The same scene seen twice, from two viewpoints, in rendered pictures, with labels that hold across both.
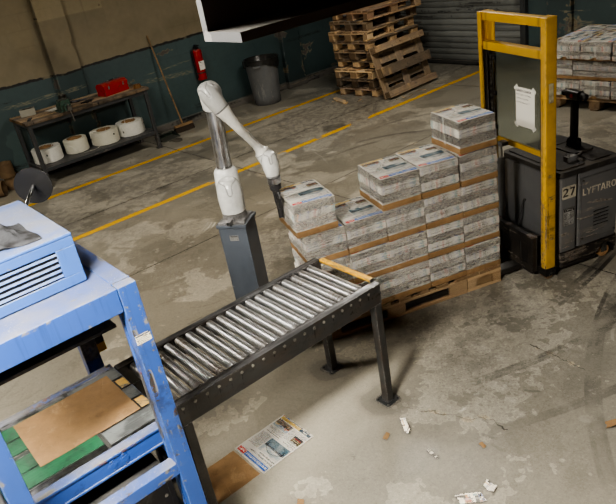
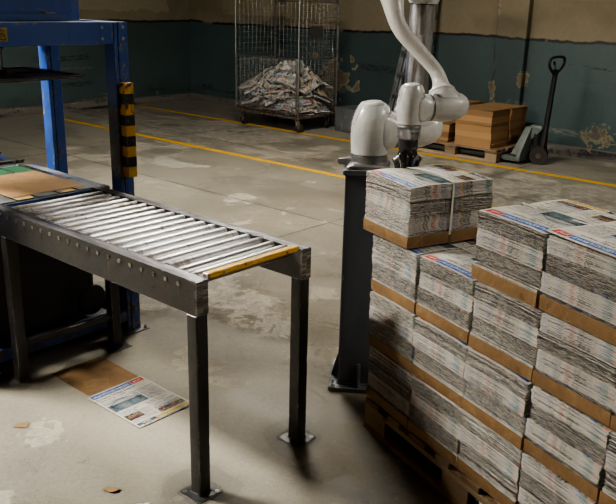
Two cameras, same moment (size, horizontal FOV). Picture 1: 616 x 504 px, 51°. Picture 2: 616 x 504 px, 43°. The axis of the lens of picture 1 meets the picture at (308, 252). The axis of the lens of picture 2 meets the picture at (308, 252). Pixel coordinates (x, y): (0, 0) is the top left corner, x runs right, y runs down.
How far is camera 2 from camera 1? 406 cm
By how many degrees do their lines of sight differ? 71
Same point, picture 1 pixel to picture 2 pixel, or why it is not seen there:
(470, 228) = not seen: outside the picture
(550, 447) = not seen: outside the picture
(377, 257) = (446, 357)
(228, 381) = (31, 227)
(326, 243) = (392, 266)
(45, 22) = not seen: outside the picture
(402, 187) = (511, 253)
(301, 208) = (374, 181)
